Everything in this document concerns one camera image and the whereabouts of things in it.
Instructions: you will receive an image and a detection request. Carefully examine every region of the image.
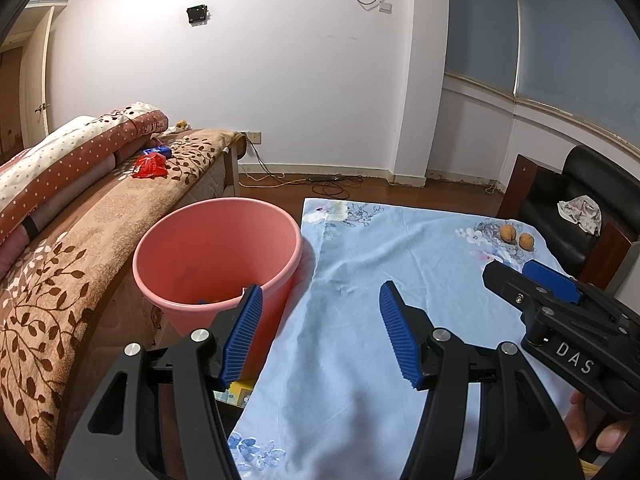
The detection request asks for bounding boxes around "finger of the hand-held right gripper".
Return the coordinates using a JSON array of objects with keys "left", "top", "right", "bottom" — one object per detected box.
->
[
  {"left": 522, "top": 259, "right": 587, "bottom": 306},
  {"left": 482, "top": 261, "right": 573, "bottom": 313}
]

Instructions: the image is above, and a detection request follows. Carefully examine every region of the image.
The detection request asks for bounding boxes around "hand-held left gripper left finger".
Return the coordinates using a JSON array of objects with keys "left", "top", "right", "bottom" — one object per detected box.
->
[{"left": 55, "top": 284, "right": 264, "bottom": 480}]

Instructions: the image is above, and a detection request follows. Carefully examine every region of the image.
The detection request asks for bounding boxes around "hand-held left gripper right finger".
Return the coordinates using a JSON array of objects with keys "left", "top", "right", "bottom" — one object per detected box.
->
[{"left": 378, "top": 281, "right": 581, "bottom": 480}]

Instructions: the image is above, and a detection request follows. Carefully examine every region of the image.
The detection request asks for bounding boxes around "pink plastic bucket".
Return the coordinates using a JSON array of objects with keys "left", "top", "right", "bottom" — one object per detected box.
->
[{"left": 132, "top": 198, "right": 302, "bottom": 338}]

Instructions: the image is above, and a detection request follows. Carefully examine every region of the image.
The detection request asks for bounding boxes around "person's right hand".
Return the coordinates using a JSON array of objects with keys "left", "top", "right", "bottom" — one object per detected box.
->
[{"left": 562, "top": 391, "right": 634, "bottom": 454}]

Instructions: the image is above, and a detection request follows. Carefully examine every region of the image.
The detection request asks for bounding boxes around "yellow box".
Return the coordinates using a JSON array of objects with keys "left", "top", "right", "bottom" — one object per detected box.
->
[{"left": 215, "top": 380, "right": 256, "bottom": 408}]

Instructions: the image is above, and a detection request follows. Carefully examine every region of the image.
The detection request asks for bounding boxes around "crumpled patterned cloth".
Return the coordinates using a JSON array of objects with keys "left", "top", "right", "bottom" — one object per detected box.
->
[{"left": 557, "top": 195, "right": 603, "bottom": 236}]

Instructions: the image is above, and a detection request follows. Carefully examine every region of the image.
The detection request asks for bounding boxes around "black leather armchair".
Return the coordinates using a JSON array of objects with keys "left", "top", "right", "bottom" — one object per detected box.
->
[{"left": 497, "top": 145, "right": 640, "bottom": 301}]

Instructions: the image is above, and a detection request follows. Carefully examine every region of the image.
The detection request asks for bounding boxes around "light blue floral tablecloth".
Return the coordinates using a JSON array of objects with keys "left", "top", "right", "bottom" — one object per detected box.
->
[{"left": 227, "top": 197, "right": 583, "bottom": 480}]

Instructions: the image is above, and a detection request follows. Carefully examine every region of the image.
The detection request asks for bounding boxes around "bed with brown blanket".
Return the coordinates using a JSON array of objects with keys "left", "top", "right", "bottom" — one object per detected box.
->
[{"left": 0, "top": 127, "right": 241, "bottom": 476}]

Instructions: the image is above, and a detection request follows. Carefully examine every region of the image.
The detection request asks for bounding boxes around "red plastic bag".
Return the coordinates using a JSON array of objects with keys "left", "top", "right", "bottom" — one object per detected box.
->
[{"left": 131, "top": 154, "right": 168, "bottom": 180}]

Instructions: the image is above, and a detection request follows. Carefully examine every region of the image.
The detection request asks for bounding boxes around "light grey window blind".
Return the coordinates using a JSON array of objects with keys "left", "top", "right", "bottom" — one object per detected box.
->
[{"left": 517, "top": 0, "right": 640, "bottom": 143}]

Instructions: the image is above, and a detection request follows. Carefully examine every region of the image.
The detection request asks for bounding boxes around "mauve folded bedding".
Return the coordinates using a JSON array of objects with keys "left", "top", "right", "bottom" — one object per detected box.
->
[{"left": 0, "top": 147, "right": 118, "bottom": 281}]

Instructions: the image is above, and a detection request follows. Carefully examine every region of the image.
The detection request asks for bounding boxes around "polka dot rolled quilt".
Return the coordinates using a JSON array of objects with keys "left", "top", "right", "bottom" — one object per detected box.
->
[{"left": 0, "top": 101, "right": 171, "bottom": 241}]

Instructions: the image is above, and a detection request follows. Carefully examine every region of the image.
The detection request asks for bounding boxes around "dark blue-grey window blind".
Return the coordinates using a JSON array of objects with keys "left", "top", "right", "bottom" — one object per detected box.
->
[{"left": 447, "top": 0, "right": 518, "bottom": 96}]

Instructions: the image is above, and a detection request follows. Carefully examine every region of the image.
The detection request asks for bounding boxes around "brown wooden door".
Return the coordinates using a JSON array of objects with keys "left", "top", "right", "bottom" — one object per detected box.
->
[{"left": 0, "top": 47, "right": 26, "bottom": 153}]

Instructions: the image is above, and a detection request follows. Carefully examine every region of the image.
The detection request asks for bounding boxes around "long white cable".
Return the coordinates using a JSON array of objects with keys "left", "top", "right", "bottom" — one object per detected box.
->
[{"left": 240, "top": 172, "right": 301, "bottom": 187}]

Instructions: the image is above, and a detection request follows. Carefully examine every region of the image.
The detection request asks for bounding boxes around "black coiled cable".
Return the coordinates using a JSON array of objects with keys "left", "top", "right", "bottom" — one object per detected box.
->
[{"left": 247, "top": 135, "right": 363, "bottom": 198}]

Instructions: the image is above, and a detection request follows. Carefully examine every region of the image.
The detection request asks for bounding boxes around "white door panel with handle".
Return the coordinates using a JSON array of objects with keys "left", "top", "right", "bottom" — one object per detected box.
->
[{"left": 20, "top": 7, "right": 55, "bottom": 138}]

